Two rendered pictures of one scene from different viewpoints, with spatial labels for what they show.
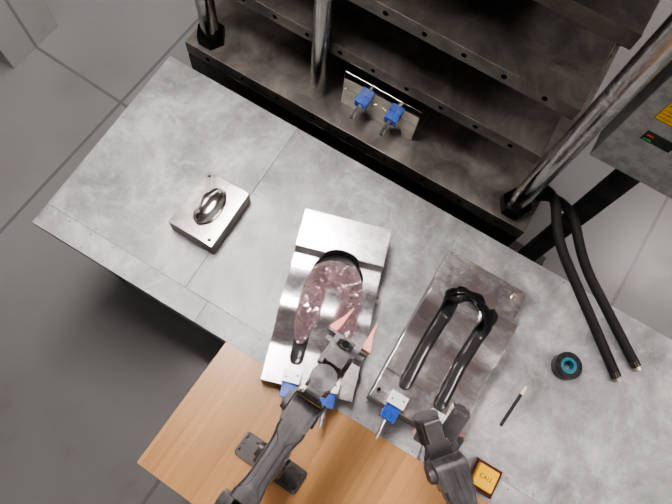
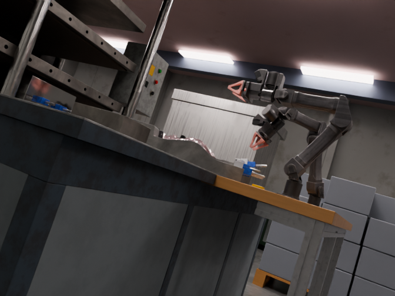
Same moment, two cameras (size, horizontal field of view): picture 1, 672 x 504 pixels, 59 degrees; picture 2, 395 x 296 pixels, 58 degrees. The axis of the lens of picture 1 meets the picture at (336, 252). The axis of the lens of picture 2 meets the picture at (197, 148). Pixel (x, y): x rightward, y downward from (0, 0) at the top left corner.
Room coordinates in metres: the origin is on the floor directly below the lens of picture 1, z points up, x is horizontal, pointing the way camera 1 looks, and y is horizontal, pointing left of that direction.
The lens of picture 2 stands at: (0.18, 1.48, 0.76)
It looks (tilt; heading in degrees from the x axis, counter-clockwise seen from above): 5 degrees up; 277
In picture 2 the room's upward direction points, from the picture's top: 18 degrees clockwise
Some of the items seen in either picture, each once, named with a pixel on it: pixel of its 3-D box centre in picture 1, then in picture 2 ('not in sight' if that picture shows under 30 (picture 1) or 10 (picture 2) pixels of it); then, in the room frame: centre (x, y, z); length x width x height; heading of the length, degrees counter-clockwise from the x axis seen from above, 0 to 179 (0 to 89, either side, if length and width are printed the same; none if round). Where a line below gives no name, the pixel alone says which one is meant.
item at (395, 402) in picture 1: (387, 416); (247, 168); (0.12, -0.23, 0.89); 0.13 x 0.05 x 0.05; 161
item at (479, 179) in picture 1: (407, 49); not in sight; (1.38, -0.09, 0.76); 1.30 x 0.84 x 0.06; 72
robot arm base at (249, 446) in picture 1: (270, 463); (292, 190); (-0.06, 0.04, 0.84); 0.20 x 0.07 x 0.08; 69
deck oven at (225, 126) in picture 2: not in sight; (213, 171); (0.47, -3.90, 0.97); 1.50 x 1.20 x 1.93; 160
